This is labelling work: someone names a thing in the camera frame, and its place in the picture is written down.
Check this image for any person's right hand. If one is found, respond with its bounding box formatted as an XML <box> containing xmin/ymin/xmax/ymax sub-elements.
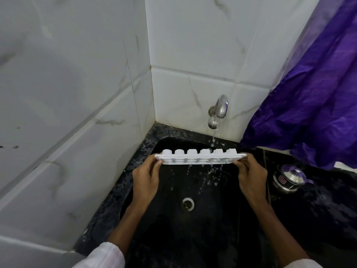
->
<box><xmin>233</xmin><ymin>152</ymin><xmax>269</xmax><ymax>210</ymax></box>

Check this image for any steel tap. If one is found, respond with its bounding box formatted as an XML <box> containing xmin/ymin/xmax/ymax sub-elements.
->
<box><xmin>207</xmin><ymin>94</ymin><xmax>229</xmax><ymax>130</ymax></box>

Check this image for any person's right forearm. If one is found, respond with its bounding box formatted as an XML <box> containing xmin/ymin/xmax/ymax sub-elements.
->
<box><xmin>251</xmin><ymin>201</ymin><xmax>310</xmax><ymax>268</ymax></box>

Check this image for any person's left hand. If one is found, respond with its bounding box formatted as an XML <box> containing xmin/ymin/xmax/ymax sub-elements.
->
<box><xmin>131</xmin><ymin>160</ymin><xmax>164</xmax><ymax>213</ymax></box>

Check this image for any person's left forearm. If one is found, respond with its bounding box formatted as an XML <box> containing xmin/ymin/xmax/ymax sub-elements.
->
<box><xmin>107</xmin><ymin>203</ymin><xmax>145</xmax><ymax>256</ymax></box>

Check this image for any white shirt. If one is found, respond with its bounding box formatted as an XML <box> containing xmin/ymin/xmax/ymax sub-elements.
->
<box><xmin>72</xmin><ymin>242</ymin><xmax>324</xmax><ymax>268</ymax></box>

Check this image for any steel pot with purple lid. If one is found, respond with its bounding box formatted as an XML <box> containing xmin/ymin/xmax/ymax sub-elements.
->
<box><xmin>272</xmin><ymin>164</ymin><xmax>314</xmax><ymax>193</ymax></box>

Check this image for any white ice tray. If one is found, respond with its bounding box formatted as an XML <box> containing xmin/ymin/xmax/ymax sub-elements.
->
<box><xmin>155</xmin><ymin>149</ymin><xmax>247</xmax><ymax>166</ymax></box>

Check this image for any purple curtain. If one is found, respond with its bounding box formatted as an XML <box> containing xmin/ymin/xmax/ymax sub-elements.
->
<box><xmin>239</xmin><ymin>0</ymin><xmax>357</xmax><ymax>170</ymax></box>

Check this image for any black sink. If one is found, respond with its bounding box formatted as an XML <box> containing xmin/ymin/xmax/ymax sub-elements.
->
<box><xmin>119</xmin><ymin>135</ymin><xmax>270</xmax><ymax>268</ymax></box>

